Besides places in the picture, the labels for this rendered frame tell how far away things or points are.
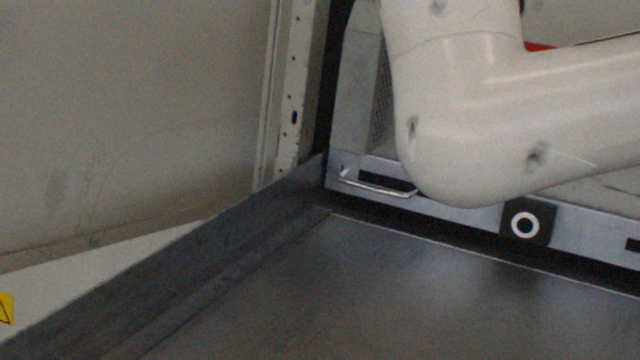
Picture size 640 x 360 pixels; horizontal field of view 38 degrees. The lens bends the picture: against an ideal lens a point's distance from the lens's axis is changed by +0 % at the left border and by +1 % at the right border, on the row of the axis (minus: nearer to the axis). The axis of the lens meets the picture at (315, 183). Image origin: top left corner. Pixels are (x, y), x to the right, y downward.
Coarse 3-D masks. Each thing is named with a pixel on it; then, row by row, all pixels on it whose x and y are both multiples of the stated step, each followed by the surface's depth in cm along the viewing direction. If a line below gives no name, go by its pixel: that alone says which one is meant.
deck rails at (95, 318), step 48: (288, 192) 111; (192, 240) 91; (240, 240) 102; (288, 240) 107; (96, 288) 77; (144, 288) 84; (192, 288) 93; (48, 336) 72; (96, 336) 79; (144, 336) 83
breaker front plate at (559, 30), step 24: (528, 0) 105; (552, 0) 104; (576, 0) 103; (600, 0) 102; (624, 0) 101; (528, 24) 106; (552, 24) 105; (576, 24) 104; (600, 24) 103; (624, 24) 102; (384, 144) 117; (552, 192) 110; (576, 192) 109; (600, 192) 108; (624, 192) 107
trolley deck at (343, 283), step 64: (320, 256) 105; (384, 256) 107; (448, 256) 110; (192, 320) 88; (256, 320) 89; (320, 320) 91; (384, 320) 92; (448, 320) 94; (512, 320) 96; (576, 320) 98
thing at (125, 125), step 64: (0, 0) 86; (64, 0) 92; (128, 0) 97; (192, 0) 104; (256, 0) 112; (0, 64) 89; (64, 64) 94; (128, 64) 100; (192, 64) 107; (256, 64) 115; (0, 128) 91; (64, 128) 96; (128, 128) 103; (192, 128) 110; (256, 128) 119; (0, 192) 93; (64, 192) 99; (128, 192) 106; (192, 192) 114; (0, 256) 96; (64, 256) 98
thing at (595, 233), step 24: (336, 168) 120; (360, 168) 118; (384, 168) 117; (360, 192) 119; (456, 216) 115; (480, 216) 113; (576, 216) 109; (600, 216) 107; (624, 216) 107; (552, 240) 111; (576, 240) 109; (600, 240) 108; (624, 240) 107; (624, 264) 108
